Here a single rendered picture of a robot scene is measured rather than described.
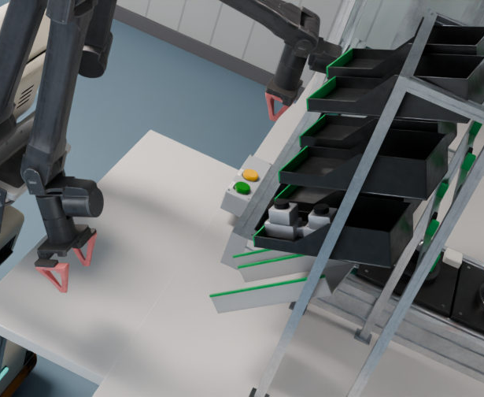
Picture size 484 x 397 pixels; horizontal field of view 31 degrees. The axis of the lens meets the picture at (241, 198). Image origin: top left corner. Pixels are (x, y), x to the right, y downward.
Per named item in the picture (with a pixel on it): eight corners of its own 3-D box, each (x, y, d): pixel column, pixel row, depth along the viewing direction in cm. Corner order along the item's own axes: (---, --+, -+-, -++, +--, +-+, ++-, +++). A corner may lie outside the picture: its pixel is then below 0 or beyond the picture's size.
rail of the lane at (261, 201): (219, 262, 214) (232, 229, 208) (309, 114, 286) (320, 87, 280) (240, 271, 213) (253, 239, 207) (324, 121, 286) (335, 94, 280)
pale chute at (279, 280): (217, 313, 181) (208, 295, 180) (246, 283, 191) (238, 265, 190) (332, 295, 165) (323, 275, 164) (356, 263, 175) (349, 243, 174)
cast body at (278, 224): (264, 235, 172) (261, 204, 169) (274, 226, 176) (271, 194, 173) (303, 242, 168) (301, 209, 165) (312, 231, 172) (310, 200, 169)
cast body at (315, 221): (304, 242, 168) (301, 209, 165) (312, 231, 172) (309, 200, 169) (345, 247, 165) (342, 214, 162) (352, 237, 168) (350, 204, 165)
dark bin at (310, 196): (275, 209, 181) (271, 176, 178) (301, 183, 192) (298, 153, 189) (404, 226, 168) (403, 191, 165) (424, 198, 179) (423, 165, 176)
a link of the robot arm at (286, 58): (287, 31, 193) (288, 42, 188) (317, 38, 194) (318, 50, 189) (278, 57, 196) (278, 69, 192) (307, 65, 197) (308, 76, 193)
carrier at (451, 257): (354, 278, 210) (373, 239, 203) (372, 227, 229) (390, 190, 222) (446, 320, 207) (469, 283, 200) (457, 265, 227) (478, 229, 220)
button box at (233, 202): (219, 208, 225) (225, 189, 221) (244, 170, 242) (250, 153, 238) (243, 219, 224) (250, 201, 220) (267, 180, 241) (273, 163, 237)
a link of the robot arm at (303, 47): (302, 8, 187) (298, 38, 183) (352, 21, 189) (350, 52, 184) (286, 42, 197) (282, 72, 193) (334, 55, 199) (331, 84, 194)
